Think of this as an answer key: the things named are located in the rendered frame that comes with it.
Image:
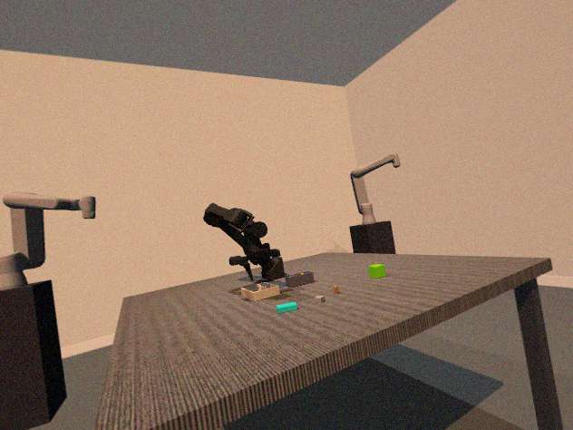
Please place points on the tan rectangular tray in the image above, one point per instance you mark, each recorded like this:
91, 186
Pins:
268, 290

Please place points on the small green cube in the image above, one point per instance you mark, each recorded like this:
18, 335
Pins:
377, 271

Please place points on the teal rectangular block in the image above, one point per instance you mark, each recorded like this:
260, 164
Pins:
286, 307

